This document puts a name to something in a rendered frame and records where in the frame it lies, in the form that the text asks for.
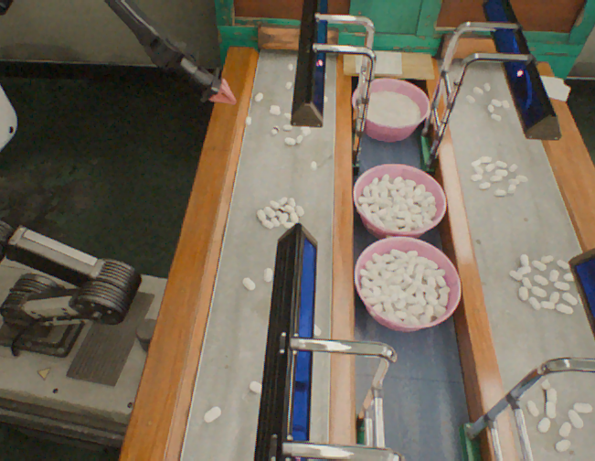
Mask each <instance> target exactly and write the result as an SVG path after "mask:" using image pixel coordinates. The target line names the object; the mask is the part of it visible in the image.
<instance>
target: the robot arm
mask: <svg viewBox="0 0 595 461"><path fill-rule="evenodd" d="M13 1H14V0H0V16H3V15H4V14H5V13H6V12H7V10H8V8H9V6H11V5H12V4H13ZM103 1H104V2H105V3H106V4H107V5H108V6H109V8H110V9H111V10H112V11H113V12H115V13H116V14H117V15H118V17H119V18H120V19H121V21H122V22H123V23H124V24H125V25H126V26H128V27H129V28H130V29H131V31H132V32H133V33H134V35H135V36H136V38H137V39H138V42H139V43H141V45H142V46H143V47H144V48H145V52H146V53H147V54H148V55H149V56H150V60H151V61H152V63H153V64H155V65H156V66H157V67H159V68H160V69H161V68H163V69H164V70H165V72H168V70H169V69H170V68H171V67H172V65H173V64H174V63H175V68H174V72H175V73H177V74H178V75H179V76H182V77H183V78H185V79H186V80H188V81H190V82H191V84H192V85H194V86H195V87H198V88H199V89H200V90H201V91H203V92H202V96H201V100H200V101H202V102H205V101H206V100H207V99H208V100H209V101H211V102H225V103H230V104H235V103H236V102H237V101H236V99H235V98H234V95H233V93H232V92H231V90H230V88H229V86H228V85H227V83H226V81H225V80H224V79H223V78H222V77H221V78H220V79H218V75H219V73H220V72H221V70H219V69H216V70H215V71H214V73H212V74H210V73H209V72H207V71H206V70H204V69H203V67H201V66H200V65H198V64H197V61H198V58H199V51H197V48H196V47H195V46H193V45H190V44H187V43H185V42H181V43H180V44H179V43H178V42H176V40H175V39H174V38H172V37H171V36H170V35H168V33H167V32H164V31H163V29H162V28H161V27H160V26H159V25H158V24H156V23H155V22H153V21H152V20H151V19H150V18H149V17H147V16H146V14H145V13H144V12H142V11H141V9H140V8H139V7H138V6H137V5H136V4H135V2H134V1H133V0H103ZM221 92H223V93H225V94H226V95H227V96H228V98H226V96H224V95H223V94H221Z"/></svg>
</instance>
